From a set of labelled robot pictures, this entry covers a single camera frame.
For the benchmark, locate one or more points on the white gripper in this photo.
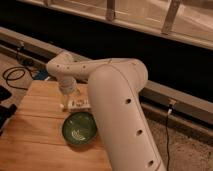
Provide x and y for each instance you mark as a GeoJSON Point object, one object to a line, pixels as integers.
{"type": "Point", "coordinates": [68, 87]}

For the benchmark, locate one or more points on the window frame with posts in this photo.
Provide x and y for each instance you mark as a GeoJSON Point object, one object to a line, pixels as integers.
{"type": "Point", "coordinates": [187, 21]}

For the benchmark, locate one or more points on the black device at left edge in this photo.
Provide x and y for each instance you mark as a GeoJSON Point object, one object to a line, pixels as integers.
{"type": "Point", "coordinates": [5, 112]}

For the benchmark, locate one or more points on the green ceramic bowl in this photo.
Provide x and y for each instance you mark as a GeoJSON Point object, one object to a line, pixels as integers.
{"type": "Point", "coordinates": [79, 128]}

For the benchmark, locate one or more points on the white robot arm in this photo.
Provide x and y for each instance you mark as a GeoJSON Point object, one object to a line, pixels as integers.
{"type": "Point", "coordinates": [113, 87]}

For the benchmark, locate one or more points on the blue object on floor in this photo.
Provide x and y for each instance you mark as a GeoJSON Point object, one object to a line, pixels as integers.
{"type": "Point", "coordinates": [41, 75]}

